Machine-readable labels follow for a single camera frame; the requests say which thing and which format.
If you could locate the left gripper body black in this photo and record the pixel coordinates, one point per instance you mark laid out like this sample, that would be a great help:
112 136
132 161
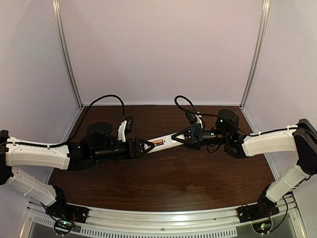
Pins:
132 148

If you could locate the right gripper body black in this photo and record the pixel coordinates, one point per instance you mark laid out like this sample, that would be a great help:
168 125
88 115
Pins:
197 135

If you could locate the orange AA battery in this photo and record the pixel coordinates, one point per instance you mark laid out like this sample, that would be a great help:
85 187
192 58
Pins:
158 142

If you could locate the white remote control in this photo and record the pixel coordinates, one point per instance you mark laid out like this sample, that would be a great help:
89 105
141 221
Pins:
168 143

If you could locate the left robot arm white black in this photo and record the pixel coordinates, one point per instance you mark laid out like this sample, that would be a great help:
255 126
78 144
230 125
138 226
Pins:
98 145

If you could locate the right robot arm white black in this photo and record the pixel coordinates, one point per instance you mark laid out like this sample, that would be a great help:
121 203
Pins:
301 138

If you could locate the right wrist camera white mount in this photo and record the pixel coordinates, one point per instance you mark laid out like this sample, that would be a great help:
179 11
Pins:
195 119

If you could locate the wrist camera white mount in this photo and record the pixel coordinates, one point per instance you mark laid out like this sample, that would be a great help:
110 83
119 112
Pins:
195 119
125 128

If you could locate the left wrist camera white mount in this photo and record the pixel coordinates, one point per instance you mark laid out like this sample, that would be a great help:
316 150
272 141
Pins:
125 128

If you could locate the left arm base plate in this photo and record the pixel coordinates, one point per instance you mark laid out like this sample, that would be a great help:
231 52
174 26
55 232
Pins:
68 212

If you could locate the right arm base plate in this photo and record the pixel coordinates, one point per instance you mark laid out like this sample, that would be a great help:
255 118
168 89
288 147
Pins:
257 211

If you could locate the curved aluminium front rail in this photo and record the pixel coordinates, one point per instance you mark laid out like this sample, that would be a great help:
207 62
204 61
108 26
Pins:
214 223

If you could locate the right aluminium frame post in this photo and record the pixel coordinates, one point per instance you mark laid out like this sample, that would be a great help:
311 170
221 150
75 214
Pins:
264 17

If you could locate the aluminium frame post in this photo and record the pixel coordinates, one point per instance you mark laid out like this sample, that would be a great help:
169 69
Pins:
264 17
65 52

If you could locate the left aluminium frame post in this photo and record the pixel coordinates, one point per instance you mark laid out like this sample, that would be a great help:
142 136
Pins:
65 52

